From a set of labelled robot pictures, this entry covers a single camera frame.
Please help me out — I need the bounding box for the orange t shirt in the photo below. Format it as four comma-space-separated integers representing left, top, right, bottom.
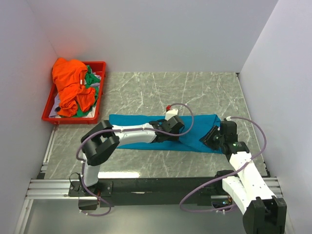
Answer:
52, 58, 96, 117

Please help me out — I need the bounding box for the green t shirt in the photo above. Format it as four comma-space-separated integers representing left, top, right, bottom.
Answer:
73, 65, 101, 118

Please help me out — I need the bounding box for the blue t shirt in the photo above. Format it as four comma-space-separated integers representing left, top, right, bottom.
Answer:
109, 114, 222, 154

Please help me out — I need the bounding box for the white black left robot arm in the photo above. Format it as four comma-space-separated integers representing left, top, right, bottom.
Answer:
77, 115, 184, 196

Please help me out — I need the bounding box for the red plastic bin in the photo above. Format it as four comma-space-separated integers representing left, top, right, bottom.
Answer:
41, 61, 106, 125

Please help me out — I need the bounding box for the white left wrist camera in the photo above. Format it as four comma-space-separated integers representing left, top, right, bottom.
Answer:
165, 105, 179, 120

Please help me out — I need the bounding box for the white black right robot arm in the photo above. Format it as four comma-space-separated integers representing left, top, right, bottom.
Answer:
201, 118, 287, 234

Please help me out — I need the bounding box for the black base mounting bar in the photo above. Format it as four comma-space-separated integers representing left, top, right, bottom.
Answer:
68, 177, 234, 212

